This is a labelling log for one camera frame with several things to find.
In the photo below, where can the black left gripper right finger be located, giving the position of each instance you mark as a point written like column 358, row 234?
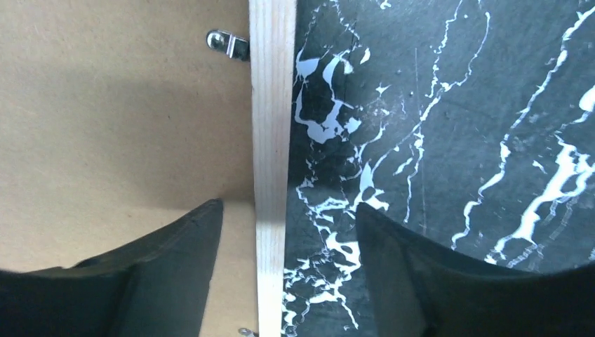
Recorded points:
column 418, row 287

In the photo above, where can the black picture frame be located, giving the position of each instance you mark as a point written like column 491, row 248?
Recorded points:
column 117, row 120

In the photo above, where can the metal frame retaining clip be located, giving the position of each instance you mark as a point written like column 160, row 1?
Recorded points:
column 233, row 46

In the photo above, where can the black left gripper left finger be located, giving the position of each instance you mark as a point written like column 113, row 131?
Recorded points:
column 156, row 285

